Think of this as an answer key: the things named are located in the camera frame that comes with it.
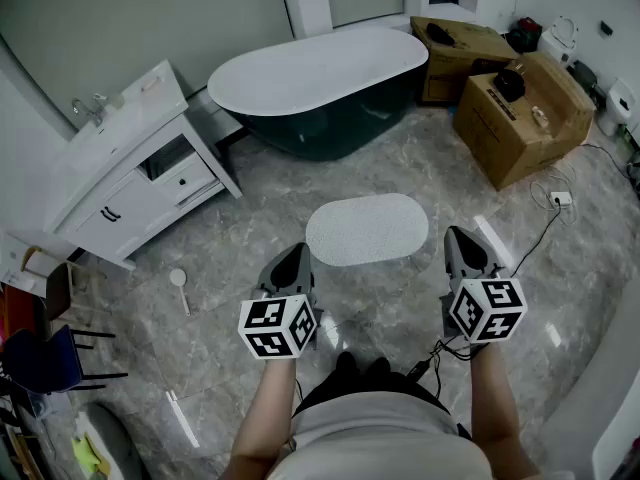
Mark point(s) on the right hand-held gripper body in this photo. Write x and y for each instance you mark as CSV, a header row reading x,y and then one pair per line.
x,y
487,313

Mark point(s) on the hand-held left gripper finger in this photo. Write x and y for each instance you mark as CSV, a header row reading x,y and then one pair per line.
x,y
272,275
303,273

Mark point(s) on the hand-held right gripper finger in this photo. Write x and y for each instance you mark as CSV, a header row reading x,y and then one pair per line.
x,y
456,258
485,260

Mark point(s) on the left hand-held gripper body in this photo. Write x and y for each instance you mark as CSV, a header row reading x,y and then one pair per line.
x,y
270,318

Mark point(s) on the white oval bath mat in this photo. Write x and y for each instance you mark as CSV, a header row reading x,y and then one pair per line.
x,y
367,228

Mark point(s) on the person's right forearm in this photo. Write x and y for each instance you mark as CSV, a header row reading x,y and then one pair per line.
x,y
500,418

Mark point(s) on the person's left forearm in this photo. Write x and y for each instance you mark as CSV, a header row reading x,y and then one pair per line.
x,y
262,418

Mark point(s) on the dark green white bathtub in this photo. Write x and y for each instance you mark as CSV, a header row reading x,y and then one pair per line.
x,y
320,83

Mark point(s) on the white power adapter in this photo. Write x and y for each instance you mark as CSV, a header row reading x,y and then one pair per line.
x,y
561,199

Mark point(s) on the person's black trousers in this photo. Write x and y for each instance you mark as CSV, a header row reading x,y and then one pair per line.
x,y
370,385

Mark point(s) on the large cardboard box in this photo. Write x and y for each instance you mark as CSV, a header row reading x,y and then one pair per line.
x,y
520,133

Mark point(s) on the small blue item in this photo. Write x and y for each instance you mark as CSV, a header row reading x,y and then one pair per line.
x,y
453,110

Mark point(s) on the small white plug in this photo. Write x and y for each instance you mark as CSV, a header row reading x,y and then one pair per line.
x,y
538,116

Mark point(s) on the person's white shirt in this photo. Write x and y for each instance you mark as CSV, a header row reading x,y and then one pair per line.
x,y
380,443

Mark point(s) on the black device with prongs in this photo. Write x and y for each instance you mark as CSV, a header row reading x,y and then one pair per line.
x,y
510,84

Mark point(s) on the white vanity cabinet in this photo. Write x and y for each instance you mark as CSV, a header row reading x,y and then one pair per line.
x,y
125,168

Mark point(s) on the flat cardboard box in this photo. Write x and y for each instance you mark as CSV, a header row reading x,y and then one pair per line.
x,y
465,63

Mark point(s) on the grey round bucket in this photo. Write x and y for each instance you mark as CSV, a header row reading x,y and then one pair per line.
x,y
117,443

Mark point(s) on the white waste bin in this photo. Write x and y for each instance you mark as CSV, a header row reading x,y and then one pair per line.
x,y
617,105

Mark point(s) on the wooden chair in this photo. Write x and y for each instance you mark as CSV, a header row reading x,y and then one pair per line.
x,y
55,288

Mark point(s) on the yellow cloth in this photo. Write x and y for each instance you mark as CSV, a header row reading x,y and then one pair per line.
x,y
90,455

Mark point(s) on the dark blue chair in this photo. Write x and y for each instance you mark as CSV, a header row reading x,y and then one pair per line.
x,y
45,358

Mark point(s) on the dark red bag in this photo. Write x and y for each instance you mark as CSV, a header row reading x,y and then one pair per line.
x,y
525,35

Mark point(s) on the chrome faucet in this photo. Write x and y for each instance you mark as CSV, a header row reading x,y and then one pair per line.
x,y
90,110

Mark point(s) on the black wall socket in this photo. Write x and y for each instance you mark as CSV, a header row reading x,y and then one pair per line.
x,y
606,28

